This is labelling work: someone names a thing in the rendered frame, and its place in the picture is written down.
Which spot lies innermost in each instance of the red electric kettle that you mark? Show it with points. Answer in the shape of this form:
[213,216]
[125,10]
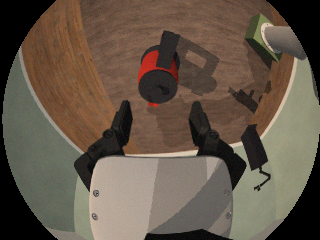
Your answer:
[158,74]

